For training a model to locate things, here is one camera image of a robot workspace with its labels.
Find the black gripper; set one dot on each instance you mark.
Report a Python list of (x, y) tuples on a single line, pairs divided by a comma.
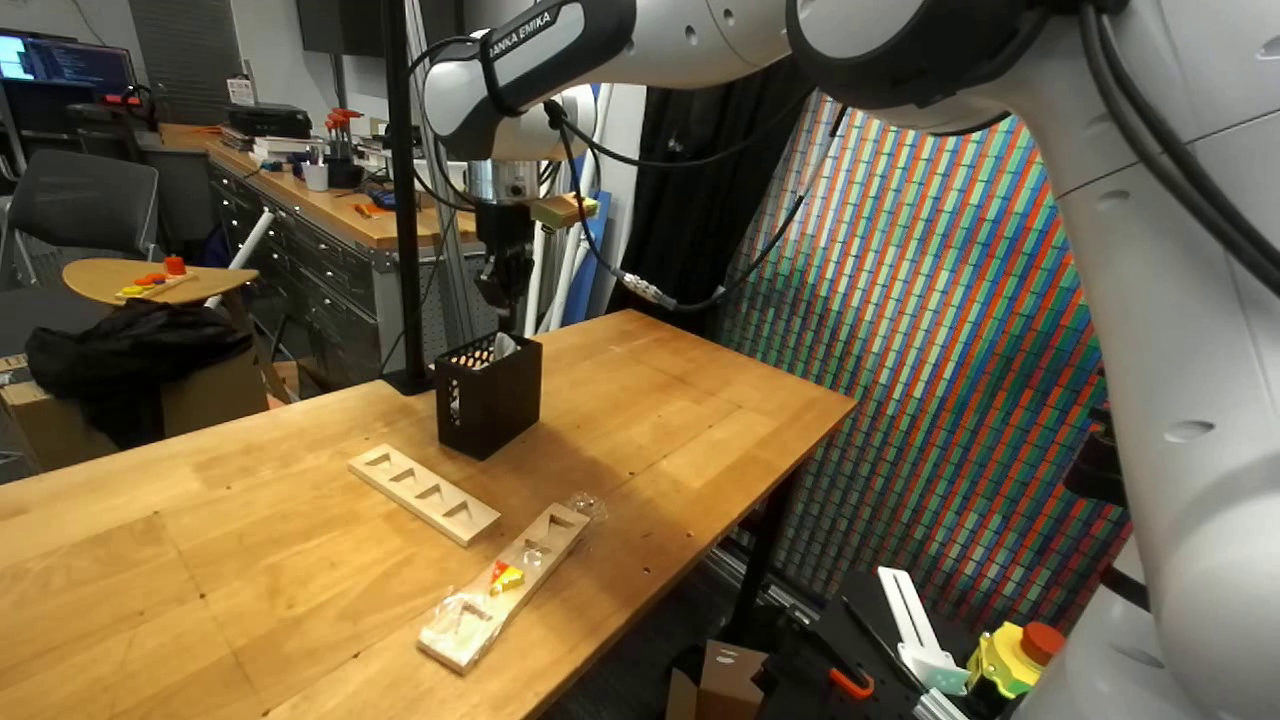
[(506, 236)]

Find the white towel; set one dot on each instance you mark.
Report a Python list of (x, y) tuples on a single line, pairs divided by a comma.
[(502, 349)]

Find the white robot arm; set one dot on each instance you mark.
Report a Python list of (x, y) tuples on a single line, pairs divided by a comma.
[(1173, 334)]

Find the black perforated basket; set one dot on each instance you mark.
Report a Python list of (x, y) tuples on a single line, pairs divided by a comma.
[(491, 402)]

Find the black vertical pole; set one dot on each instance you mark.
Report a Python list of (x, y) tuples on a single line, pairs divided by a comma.
[(407, 202)]

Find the wooden top workbench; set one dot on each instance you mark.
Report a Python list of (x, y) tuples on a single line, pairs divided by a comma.
[(321, 253)]

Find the wooden slotted board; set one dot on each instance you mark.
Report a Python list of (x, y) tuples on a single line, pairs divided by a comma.
[(426, 498)]

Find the black curtain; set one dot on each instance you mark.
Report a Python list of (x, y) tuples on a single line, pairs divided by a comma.
[(704, 202)]

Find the yellow red triangle piece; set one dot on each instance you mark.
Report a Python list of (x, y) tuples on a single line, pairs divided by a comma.
[(506, 578)]

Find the wooden triangle puzzle board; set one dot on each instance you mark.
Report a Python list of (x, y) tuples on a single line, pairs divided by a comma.
[(513, 586)]

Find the red toy block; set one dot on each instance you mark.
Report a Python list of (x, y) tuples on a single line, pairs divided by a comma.
[(174, 267)]

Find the round wooden stool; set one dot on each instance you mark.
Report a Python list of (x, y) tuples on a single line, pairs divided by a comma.
[(162, 283)]

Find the yellow toy piece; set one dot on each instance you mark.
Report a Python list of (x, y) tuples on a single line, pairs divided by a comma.
[(143, 286)]

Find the black bag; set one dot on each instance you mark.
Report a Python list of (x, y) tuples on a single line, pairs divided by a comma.
[(134, 364)]

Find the multicolour patterned backdrop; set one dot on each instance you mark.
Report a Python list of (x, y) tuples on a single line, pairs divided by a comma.
[(934, 372)]

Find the brown cardboard box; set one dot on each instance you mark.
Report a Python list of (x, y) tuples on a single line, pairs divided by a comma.
[(722, 681)]

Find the yellow red emergency stop button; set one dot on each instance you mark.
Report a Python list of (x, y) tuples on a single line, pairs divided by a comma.
[(1015, 662)]

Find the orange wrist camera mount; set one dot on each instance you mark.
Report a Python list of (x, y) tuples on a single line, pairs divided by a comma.
[(561, 211)]

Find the black table frame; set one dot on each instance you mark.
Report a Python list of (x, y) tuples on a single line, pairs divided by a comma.
[(763, 560)]

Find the white metal bracket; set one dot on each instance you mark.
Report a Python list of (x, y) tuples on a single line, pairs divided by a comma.
[(915, 625)]

